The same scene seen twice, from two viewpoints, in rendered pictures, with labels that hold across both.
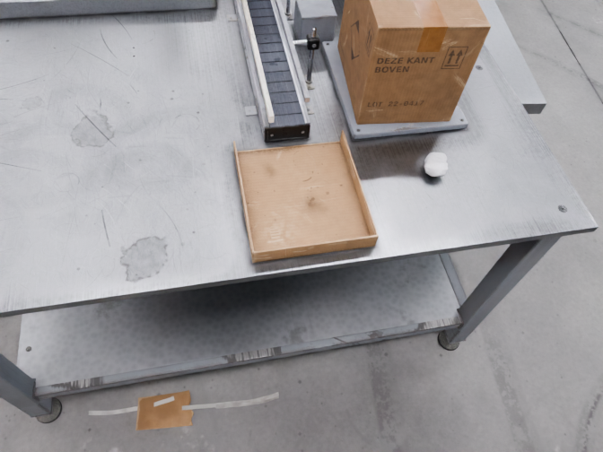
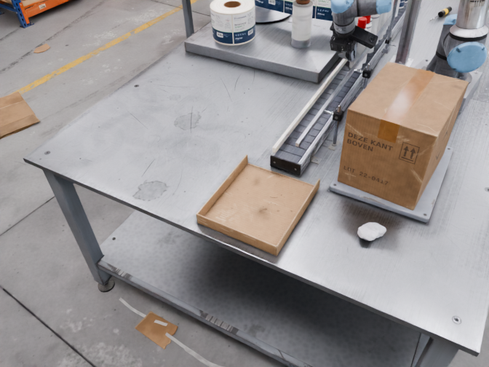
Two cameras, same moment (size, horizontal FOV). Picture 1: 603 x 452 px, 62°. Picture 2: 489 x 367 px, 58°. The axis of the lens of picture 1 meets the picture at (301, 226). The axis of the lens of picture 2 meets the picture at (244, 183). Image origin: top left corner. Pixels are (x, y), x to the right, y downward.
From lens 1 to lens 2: 67 cm
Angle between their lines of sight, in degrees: 33
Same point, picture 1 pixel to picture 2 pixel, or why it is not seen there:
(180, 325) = (192, 276)
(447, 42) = (401, 137)
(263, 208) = (231, 199)
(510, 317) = not seen: outside the picture
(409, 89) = (375, 167)
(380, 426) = not seen: outside the picture
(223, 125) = (256, 146)
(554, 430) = not seen: outside the picture
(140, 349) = (161, 274)
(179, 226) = (181, 185)
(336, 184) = (289, 209)
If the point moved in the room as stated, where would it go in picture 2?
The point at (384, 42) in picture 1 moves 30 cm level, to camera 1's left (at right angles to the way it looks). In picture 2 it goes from (352, 121) to (273, 81)
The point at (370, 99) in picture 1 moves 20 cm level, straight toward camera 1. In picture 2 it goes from (345, 163) to (293, 192)
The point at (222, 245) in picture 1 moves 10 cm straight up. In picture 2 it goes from (192, 205) to (188, 182)
